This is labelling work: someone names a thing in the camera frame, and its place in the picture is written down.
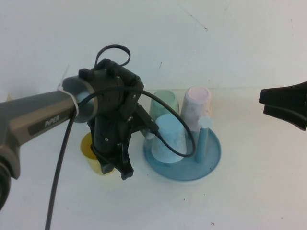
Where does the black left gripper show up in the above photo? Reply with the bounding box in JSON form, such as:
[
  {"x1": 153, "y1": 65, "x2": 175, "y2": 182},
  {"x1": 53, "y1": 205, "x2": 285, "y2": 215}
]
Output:
[{"x1": 90, "y1": 112, "x2": 135, "y2": 181}]

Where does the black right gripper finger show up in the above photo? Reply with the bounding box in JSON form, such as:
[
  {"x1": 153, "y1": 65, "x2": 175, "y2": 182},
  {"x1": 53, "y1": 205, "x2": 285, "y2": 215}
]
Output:
[
  {"x1": 263, "y1": 103, "x2": 307, "y2": 131},
  {"x1": 259, "y1": 81, "x2": 307, "y2": 106}
]

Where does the yellow plastic cup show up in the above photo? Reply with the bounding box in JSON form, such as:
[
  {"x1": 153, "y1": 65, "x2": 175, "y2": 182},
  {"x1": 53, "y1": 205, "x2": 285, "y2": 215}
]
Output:
[{"x1": 80, "y1": 132, "x2": 119, "y2": 176}]

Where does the light blue plastic cup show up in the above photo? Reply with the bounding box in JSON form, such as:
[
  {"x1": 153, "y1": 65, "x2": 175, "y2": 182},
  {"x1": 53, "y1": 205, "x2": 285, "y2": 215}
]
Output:
[{"x1": 151, "y1": 114, "x2": 188, "y2": 163}]

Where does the blue cup stand with pegs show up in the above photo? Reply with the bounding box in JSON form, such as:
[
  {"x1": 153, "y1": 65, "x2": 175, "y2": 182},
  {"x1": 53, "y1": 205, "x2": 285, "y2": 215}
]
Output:
[{"x1": 143, "y1": 116, "x2": 223, "y2": 182}]

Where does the green plastic cup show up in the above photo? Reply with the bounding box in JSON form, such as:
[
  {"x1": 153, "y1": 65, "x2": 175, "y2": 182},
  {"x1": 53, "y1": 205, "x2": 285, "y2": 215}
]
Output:
[{"x1": 149, "y1": 90, "x2": 180, "y2": 120}]

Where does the pink plastic cup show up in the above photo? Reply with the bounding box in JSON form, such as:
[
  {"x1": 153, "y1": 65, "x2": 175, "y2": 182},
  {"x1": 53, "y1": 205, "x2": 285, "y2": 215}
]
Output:
[{"x1": 180, "y1": 87, "x2": 213, "y2": 132}]

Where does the white zip tie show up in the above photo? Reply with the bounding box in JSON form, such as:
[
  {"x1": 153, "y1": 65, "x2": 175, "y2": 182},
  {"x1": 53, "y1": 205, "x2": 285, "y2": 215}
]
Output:
[{"x1": 57, "y1": 64, "x2": 81, "y2": 115}]

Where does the black camera bracket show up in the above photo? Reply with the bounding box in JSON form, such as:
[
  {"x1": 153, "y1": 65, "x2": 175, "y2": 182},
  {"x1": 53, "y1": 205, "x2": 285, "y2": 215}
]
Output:
[{"x1": 133, "y1": 102, "x2": 159, "y2": 135}]

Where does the black camera cable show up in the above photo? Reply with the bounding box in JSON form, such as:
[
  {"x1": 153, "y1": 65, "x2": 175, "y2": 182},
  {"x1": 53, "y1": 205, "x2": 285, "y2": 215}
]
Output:
[{"x1": 44, "y1": 86, "x2": 199, "y2": 230}]

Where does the black flat cable loop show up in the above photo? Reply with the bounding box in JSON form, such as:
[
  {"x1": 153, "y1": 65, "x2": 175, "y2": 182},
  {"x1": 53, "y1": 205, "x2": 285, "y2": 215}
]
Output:
[{"x1": 94, "y1": 44, "x2": 131, "y2": 69}]

